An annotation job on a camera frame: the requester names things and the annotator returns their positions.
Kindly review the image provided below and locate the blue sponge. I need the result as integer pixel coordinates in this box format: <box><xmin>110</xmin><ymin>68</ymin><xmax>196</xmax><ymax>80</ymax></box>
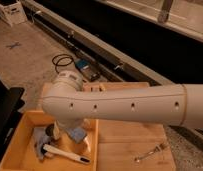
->
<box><xmin>68</xmin><ymin>127</ymin><xmax>87</xmax><ymax>143</ymax></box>

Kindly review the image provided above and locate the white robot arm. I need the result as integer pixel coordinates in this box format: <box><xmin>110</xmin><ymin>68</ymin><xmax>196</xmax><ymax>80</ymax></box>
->
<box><xmin>42</xmin><ymin>70</ymin><xmax>203</xmax><ymax>131</ymax></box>

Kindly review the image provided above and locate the small dark rectangular box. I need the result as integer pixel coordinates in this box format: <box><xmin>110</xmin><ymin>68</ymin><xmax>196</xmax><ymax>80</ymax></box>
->
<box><xmin>91</xmin><ymin>85</ymin><xmax>102</xmax><ymax>92</ymax></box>

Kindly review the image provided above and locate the blue black power device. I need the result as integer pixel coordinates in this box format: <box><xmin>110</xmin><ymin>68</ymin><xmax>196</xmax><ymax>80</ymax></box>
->
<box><xmin>75</xmin><ymin>59</ymin><xmax>100</xmax><ymax>82</ymax></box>

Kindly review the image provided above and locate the metal can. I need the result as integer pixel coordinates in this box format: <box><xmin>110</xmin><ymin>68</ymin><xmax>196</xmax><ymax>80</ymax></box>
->
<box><xmin>45</xmin><ymin>124</ymin><xmax>55</xmax><ymax>139</ymax></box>

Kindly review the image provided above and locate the grey blue cloth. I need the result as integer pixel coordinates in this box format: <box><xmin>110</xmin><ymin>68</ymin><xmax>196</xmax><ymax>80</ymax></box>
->
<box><xmin>33</xmin><ymin>127</ymin><xmax>51</xmax><ymax>160</ymax></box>

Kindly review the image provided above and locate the black chair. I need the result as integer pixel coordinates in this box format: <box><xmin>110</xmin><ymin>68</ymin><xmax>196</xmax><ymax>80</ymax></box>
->
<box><xmin>0</xmin><ymin>79</ymin><xmax>25</xmax><ymax>161</ymax></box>

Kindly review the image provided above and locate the yellow plastic bin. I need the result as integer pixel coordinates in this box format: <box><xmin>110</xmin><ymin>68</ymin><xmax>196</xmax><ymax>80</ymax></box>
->
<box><xmin>0</xmin><ymin>110</ymin><xmax>98</xmax><ymax>171</ymax></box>

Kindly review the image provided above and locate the white cardboard box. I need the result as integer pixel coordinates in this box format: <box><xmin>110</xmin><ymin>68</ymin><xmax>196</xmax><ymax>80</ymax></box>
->
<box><xmin>0</xmin><ymin>0</ymin><xmax>27</xmax><ymax>27</ymax></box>

